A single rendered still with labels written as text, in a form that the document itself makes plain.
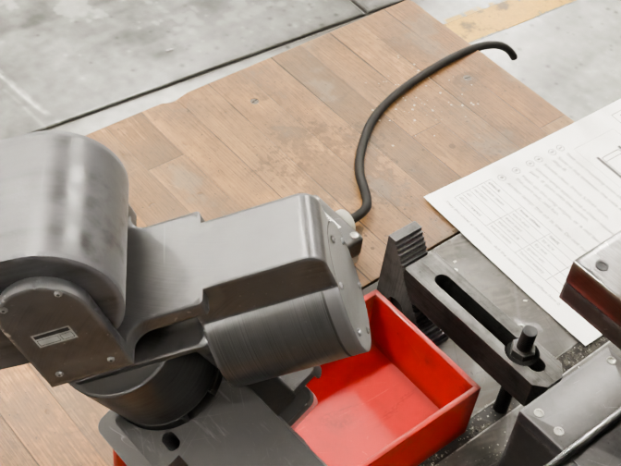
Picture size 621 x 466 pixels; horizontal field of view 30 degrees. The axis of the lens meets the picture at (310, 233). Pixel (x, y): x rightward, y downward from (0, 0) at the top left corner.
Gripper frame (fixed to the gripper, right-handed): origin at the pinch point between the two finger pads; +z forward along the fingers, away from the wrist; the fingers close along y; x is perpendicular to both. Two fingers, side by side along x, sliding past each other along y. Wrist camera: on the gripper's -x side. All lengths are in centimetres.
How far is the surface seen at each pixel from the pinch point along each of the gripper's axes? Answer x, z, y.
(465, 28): 113, 180, 90
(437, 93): 31, 43, 34
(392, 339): 8.8, 26.1, 10.9
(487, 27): 110, 183, 95
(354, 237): 18.9, 28.6, 15.4
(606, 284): -6.0, 7.5, 21.1
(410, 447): 0.1, 21.7, 5.7
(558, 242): 9, 40, 29
